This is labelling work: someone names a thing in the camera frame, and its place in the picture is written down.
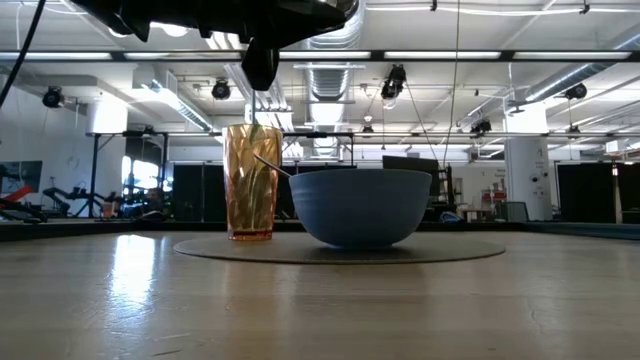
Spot black table frame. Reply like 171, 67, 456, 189
0, 217, 640, 243

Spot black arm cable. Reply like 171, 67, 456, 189
0, 0, 48, 110

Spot round grey placemat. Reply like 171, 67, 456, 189
172, 231, 508, 266

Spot white pillar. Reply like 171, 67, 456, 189
503, 107, 554, 222

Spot red bar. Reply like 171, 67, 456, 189
0, 185, 37, 207

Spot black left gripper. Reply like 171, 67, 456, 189
68, 0, 360, 93

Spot black overhead crossbar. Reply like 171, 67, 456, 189
0, 49, 640, 63

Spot black partition panel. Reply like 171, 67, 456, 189
555, 161, 617, 224
172, 163, 225, 223

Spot blue bowl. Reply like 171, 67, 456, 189
287, 167, 434, 251

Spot black metal rack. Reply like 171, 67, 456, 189
83, 129, 357, 222

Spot black monitor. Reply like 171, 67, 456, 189
381, 154, 442, 174

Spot amber plastic tumbler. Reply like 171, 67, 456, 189
221, 123, 285, 243

